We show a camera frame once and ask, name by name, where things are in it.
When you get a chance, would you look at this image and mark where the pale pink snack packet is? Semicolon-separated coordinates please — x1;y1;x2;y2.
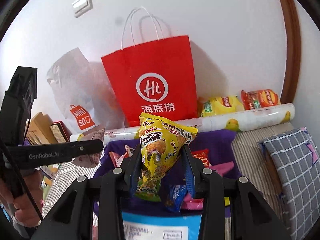
70;125;105;168

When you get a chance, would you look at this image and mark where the pink yellow sweet potato sticks bag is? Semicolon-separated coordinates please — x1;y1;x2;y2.
181;158;234;211

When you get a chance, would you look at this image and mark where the small blue snack packet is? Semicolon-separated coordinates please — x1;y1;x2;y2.
165;185;187;213

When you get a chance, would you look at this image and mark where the red gold snack packet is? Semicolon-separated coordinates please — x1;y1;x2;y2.
192;148;210;167

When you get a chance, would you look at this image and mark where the panda face snack packet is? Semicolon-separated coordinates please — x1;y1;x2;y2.
109;145;135;167

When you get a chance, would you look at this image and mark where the yellow triangular snack packet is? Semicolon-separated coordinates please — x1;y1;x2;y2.
135;113;198;202

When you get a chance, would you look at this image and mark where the person's left hand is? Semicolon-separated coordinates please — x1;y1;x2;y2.
1;170;43;228

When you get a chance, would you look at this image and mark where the striped quilted mattress cover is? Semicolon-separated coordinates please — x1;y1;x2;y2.
42;123;293;219

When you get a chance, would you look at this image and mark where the patterned brown box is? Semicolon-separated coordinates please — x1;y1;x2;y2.
50;121;71;143

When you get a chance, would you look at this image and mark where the white Miniso plastic bag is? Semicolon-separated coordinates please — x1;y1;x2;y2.
47;48;125;133

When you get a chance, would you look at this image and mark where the blue tissue pack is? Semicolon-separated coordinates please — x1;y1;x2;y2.
122;212;201;240

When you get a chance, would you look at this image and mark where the grey checked folded cloth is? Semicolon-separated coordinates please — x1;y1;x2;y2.
259;127;319;239

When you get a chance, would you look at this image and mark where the purple towel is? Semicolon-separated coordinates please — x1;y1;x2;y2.
93;129;241;216

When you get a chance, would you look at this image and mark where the rolled lemon print mat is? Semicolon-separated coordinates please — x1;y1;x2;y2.
69;102;296;146

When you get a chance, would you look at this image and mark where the yellow chips bag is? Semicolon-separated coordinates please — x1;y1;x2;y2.
198;96;245;117

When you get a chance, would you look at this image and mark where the red chips bag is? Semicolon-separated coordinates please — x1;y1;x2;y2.
241;89;281;110

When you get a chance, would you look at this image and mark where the red paper shopping bag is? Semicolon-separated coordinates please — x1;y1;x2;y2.
100;5;200;128

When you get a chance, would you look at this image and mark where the white wall switch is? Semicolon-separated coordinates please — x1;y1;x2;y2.
72;0;93;18

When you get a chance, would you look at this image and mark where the brown wooden door frame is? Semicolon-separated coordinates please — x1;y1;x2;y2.
279;0;302;103

